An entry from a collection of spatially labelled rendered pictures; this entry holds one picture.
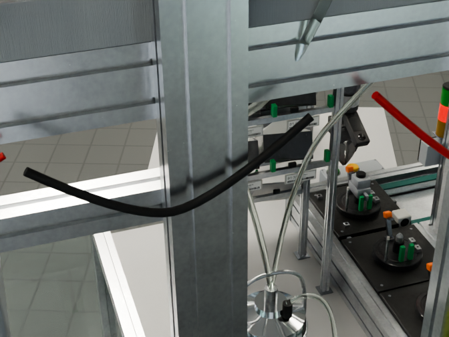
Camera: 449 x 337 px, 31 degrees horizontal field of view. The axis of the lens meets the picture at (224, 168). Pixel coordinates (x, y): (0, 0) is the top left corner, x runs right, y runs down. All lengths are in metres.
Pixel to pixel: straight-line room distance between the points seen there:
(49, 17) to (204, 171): 0.23
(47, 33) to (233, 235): 0.32
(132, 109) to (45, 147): 3.96
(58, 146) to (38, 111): 3.97
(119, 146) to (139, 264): 2.32
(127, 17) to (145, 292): 1.64
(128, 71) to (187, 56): 0.07
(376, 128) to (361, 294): 1.09
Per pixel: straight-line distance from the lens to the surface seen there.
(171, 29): 0.79
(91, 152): 4.71
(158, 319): 2.30
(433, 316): 1.23
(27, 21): 0.80
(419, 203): 2.68
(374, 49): 0.94
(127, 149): 4.71
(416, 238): 2.44
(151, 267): 2.47
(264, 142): 2.10
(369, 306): 2.20
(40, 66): 0.83
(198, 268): 0.95
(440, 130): 2.36
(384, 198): 2.59
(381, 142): 3.10
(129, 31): 0.82
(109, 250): 1.43
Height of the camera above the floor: 2.43
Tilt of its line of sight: 33 degrees down
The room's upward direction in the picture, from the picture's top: 1 degrees counter-clockwise
